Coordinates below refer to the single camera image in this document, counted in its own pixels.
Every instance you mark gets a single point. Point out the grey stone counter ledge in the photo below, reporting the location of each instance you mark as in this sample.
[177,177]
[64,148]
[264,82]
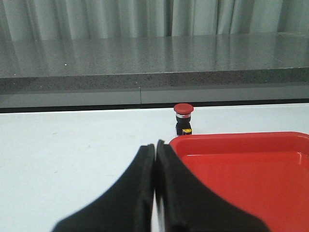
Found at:
[86,74]

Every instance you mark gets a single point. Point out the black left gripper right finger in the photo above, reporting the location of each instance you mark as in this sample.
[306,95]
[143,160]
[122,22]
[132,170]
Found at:
[185,204]

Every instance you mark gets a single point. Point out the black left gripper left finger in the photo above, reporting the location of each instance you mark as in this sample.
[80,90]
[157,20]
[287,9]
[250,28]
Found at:
[125,207]

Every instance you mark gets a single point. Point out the red mushroom push button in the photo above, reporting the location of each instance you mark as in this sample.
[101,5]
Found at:
[183,117]

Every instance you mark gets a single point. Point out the grey pleated curtain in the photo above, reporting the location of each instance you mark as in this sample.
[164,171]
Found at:
[86,19]

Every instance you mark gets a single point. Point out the red plastic tray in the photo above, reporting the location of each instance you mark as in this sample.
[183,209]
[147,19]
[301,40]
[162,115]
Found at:
[265,174]

